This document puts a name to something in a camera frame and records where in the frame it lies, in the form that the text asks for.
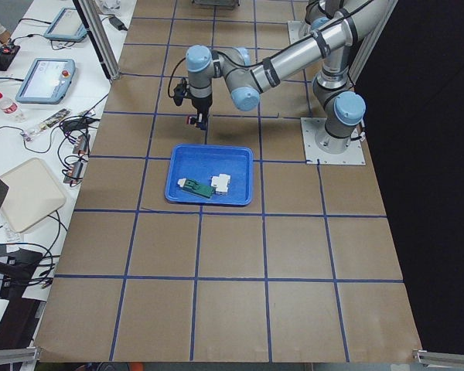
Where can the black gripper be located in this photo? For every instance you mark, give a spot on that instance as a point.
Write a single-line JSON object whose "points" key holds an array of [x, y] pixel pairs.
{"points": [[201, 104]]}

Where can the white circuit breaker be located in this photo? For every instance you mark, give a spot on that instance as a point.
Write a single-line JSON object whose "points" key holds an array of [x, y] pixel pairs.
{"points": [[220, 183]]}

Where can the teach pendant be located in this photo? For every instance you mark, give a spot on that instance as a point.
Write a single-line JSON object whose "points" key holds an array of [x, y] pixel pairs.
{"points": [[67, 26], [47, 81]]}

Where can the black power adapter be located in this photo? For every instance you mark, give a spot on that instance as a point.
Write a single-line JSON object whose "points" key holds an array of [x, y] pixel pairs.
{"points": [[117, 23]]}

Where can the blue plastic tray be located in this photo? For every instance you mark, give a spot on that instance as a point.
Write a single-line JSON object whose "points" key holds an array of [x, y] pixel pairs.
{"points": [[201, 162]]}

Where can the plastic water bottle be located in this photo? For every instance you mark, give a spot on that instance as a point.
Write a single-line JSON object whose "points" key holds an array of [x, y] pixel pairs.
{"points": [[11, 109]]}

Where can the aluminium frame post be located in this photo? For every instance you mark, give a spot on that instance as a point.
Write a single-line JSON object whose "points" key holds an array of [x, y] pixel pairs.
{"points": [[87, 11]]}

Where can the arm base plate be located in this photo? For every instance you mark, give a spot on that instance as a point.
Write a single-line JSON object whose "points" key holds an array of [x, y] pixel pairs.
{"points": [[299, 32], [323, 149]]}

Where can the far teach pendant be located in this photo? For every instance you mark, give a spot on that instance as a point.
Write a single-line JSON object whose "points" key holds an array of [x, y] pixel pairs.
{"points": [[67, 26]]}

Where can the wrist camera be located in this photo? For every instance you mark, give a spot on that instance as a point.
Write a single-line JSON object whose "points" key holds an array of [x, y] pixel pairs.
{"points": [[180, 92]]}

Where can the red emergency push button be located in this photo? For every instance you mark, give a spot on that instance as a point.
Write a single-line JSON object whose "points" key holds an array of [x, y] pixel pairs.
{"points": [[191, 120]]}

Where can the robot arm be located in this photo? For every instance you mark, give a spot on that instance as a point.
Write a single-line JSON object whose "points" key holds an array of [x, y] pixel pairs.
{"points": [[333, 28]]}

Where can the green limit switch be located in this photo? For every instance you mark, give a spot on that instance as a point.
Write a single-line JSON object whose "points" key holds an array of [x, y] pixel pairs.
{"points": [[196, 188]]}

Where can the beige plastic tray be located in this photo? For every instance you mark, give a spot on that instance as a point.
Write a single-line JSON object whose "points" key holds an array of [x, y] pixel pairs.
{"points": [[33, 194]]}

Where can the near teach pendant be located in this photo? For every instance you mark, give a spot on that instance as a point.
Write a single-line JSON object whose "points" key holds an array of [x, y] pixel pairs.
{"points": [[47, 81]]}

